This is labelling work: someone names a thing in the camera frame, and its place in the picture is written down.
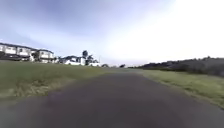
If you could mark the small dark bush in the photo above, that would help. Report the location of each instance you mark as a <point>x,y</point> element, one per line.
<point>122,66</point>
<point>105,65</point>

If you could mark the grass verge beside hedge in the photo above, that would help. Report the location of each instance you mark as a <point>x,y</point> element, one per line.
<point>193,83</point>

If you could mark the dark hedge row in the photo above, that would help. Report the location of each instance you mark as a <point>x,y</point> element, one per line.
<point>196,65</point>

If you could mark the white house with dark roof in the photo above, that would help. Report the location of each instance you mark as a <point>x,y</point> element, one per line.
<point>74,60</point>

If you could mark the row of pale houses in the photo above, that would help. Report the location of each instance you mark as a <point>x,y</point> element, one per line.
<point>23,53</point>

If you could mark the grey asphalt path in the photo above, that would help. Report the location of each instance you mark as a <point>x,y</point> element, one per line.
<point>113,100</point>

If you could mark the grass field with dry patches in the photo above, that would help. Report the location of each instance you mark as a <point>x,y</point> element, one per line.
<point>36,76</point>

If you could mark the dark tall tree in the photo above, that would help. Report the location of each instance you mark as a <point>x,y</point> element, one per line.
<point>85,54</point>

